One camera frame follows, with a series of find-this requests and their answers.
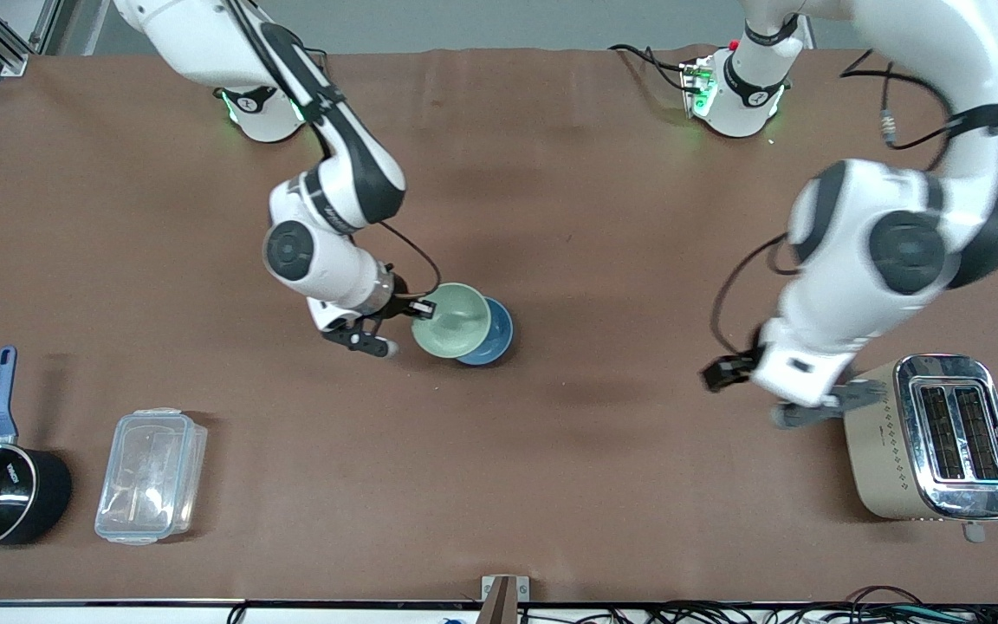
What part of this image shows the green bowl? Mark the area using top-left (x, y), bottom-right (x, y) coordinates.
top-left (411, 283), bottom-right (493, 360)

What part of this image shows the blue bowl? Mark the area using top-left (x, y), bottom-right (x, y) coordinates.
top-left (456, 296), bottom-right (515, 367)

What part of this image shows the beige chrome toaster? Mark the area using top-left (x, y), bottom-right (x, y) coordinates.
top-left (841, 353), bottom-right (998, 545)

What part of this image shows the brown table cover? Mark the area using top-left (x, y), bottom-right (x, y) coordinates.
top-left (0, 45), bottom-right (998, 605)

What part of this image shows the clear plastic lidded container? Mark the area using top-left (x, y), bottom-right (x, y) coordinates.
top-left (94, 407), bottom-right (208, 547)

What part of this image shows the left base connector box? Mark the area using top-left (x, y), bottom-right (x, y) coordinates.
top-left (680, 56), bottom-right (719, 119)

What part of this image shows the black cable with connector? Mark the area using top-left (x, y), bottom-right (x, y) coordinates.
top-left (839, 49), bottom-right (961, 172)

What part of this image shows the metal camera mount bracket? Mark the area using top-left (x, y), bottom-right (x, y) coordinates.
top-left (480, 575), bottom-right (531, 624)

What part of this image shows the black left base cable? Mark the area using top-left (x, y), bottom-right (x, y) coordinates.
top-left (607, 43), bottom-right (692, 93)

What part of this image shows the black pot with blue handle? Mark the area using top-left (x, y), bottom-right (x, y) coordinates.
top-left (0, 347), bottom-right (74, 552)

